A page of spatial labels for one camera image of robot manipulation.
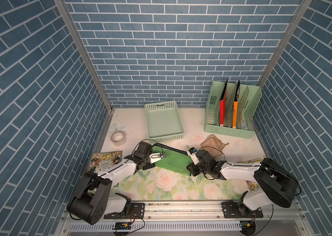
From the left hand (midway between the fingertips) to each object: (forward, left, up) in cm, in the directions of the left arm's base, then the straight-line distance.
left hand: (153, 156), depth 91 cm
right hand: (-6, -22, -1) cm, 23 cm away
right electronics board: (-36, -49, -3) cm, 61 cm away
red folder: (+21, -42, +24) cm, 52 cm away
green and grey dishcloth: (-2, -14, -2) cm, 14 cm away
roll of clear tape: (+15, +26, -3) cm, 30 cm away
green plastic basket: (+30, -5, -3) cm, 30 cm away
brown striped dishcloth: (+8, -39, +1) cm, 40 cm away
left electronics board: (-35, +13, -5) cm, 38 cm away
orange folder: (+19, -49, +23) cm, 57 cm away
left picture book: (-2, +32, -3) cm, 32 cm away
